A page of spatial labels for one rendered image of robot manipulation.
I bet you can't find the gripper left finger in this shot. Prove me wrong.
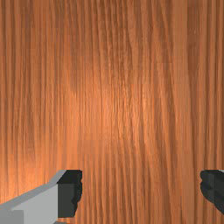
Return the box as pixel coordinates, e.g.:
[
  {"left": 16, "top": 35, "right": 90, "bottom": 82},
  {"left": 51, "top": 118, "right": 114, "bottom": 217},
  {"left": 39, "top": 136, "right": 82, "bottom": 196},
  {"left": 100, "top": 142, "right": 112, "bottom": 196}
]
[{"left": 0, "top": 169, "right": 83, "bottom": 224}]

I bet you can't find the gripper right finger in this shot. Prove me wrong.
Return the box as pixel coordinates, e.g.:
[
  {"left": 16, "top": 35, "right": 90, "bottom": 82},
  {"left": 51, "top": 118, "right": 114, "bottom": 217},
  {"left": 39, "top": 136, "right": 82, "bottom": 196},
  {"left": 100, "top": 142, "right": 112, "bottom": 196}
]
[{"left": 199, "top": 169, "right": 224, "bottom": 216}]

